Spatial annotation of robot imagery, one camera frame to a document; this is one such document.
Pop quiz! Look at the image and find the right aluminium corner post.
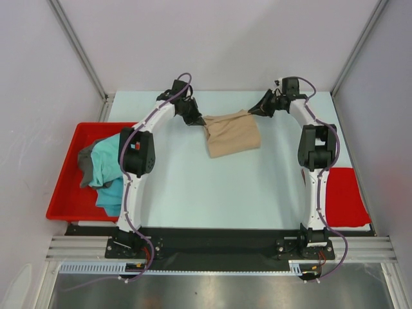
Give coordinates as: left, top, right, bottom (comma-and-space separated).
330, 0, 390, 98

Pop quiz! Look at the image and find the grey t shirt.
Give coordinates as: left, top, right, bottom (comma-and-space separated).
77, 143, 113, 189

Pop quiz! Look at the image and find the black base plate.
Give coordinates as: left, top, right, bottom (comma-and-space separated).
64, 225, 373, 271

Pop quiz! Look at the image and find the folded red t shirt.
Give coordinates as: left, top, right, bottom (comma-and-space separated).
301, 167, 371, 228

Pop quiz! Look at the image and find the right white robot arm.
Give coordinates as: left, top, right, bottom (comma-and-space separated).
248, 76, 340, 258

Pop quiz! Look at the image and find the beige t shirt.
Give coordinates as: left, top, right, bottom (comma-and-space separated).
203, 109, 261, 158

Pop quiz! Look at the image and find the aluminium corner post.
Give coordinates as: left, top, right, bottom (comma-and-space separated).
47, 0, 108, 102
330, 0, 390, 98

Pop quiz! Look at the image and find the teal t shirt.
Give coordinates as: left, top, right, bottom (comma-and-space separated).
88, 133, 124, 218

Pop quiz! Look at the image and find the red plastic bin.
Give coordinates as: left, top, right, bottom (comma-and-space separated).
46, 122, 134, 223

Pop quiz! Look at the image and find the left aluminium corner post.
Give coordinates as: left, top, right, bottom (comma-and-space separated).
47, 0, 108, 102

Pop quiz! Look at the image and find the white slotted cable duct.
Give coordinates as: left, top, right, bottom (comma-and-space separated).
59, 261, 320, 277

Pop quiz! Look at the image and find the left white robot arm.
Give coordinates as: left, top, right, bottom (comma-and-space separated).
113, 76, 205, 258

